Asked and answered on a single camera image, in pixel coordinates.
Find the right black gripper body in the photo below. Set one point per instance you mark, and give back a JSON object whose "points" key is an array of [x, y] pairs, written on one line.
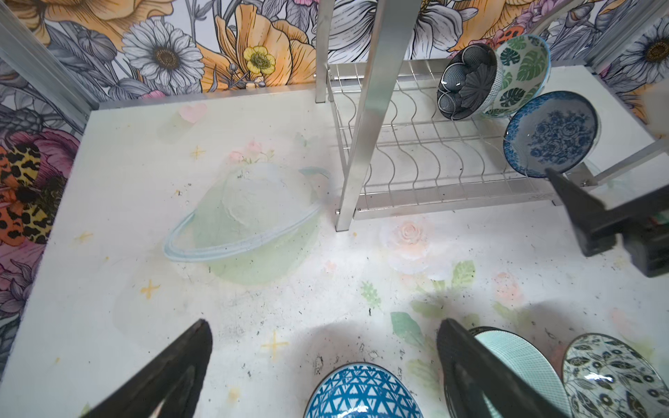
{"points": [[643, 224]]}

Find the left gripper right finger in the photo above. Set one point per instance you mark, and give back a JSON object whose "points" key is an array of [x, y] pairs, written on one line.
{"points": [[475, 376]]}

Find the mint green bowl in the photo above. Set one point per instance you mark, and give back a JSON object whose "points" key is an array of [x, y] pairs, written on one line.
{"points": [[517, 366]]}

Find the black white floral bowl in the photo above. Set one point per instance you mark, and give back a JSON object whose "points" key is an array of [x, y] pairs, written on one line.
{"points": [[605, 377]]}

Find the dark navy fan pattern bowl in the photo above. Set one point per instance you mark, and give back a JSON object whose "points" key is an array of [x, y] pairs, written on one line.
{"points": [[470, 83]]}

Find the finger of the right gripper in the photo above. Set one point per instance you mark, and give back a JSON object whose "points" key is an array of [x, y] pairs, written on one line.
{"points": [[587, 214]]}

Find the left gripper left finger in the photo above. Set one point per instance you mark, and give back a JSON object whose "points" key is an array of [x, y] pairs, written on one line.
{"points": [[170, 384]]}

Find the green leaf pattern bowl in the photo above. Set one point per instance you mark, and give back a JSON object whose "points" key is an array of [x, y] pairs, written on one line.
{"points": [[526, 64]]}

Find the blue floral bowl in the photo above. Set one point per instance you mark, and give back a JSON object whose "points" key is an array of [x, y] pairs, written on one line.
{"points": [[556, 131]]}

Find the steel two-tier dish rack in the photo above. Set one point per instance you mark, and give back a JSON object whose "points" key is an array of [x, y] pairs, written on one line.
{"points": [[400, 156]]}

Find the blue triangle pattern bowl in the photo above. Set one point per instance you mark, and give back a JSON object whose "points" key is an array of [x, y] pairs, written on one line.
{"points": [[361, 389]]}

